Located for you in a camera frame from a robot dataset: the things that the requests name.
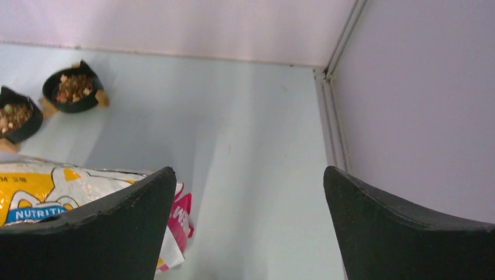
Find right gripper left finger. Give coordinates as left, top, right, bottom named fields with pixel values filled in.
left=1, top=167, right=177, bottom=279

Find black cat bowl paw print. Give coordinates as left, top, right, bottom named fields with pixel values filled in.
left=39, top=60, right=110, bottom=120

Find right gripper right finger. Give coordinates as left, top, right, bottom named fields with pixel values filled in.
left=323, top=166, right=494, bottom=279

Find black cat bowl fish print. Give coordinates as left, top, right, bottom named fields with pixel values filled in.
left=1, top=86, right=44, bottom=153

